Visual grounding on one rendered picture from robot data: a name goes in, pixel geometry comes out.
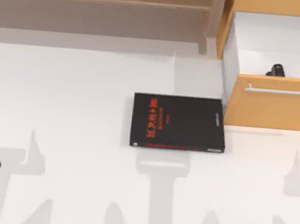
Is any black book with red lettering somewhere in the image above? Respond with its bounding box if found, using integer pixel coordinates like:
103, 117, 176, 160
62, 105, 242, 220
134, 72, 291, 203
129, 92, 230, 155

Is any wooden shelf unit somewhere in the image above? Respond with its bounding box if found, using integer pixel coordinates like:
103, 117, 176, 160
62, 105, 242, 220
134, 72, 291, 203
0, 0, 228, 57

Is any pale wooden drawer front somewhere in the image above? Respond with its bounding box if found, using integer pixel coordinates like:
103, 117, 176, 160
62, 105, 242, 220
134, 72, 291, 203
223, 72, 300, 132

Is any small black object in drawer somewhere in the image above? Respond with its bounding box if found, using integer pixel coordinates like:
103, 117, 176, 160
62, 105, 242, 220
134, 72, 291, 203
265, 63, 287, 78

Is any open white drawer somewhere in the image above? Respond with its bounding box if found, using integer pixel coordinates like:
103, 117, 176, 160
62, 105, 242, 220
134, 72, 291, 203
218, 10, 300, 119

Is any wooden cabinet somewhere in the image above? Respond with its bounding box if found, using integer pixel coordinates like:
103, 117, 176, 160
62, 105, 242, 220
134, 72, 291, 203
214, 0, 300, 66

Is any long metal drawer handle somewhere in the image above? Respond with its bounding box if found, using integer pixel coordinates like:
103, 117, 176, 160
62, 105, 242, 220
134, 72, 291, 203
244, 83, 300, 96

